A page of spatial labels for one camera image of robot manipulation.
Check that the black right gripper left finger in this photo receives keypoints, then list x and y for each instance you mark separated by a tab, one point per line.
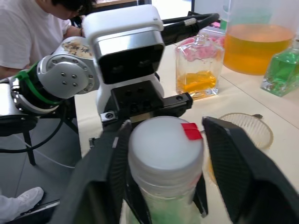
93	182

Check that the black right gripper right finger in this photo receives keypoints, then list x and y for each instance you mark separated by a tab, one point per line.
243	177

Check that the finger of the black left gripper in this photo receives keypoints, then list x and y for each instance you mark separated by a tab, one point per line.
201	198
137	205

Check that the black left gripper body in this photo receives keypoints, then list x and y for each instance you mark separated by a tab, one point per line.
137	100

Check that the clear plastic juice bottle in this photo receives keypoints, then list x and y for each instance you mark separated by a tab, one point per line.
170	203

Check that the white juice bottle cap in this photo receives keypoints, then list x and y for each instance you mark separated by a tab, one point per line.
163	149

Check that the square glass bottle orange liquid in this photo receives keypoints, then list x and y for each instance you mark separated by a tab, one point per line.
198	79

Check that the square glass bottle green liquid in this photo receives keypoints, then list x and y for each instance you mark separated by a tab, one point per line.
282	70

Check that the large clear pitcher orange liquid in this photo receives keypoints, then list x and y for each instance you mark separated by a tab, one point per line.
257	46

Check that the black metal stand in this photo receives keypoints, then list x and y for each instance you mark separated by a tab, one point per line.
29	144

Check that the white shoe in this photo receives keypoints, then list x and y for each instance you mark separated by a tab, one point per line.
21	203

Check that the clear box with pink contents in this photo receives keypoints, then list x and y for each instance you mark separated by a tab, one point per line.
213	35

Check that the person in white t-shirt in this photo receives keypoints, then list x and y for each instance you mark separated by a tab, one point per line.
25	30

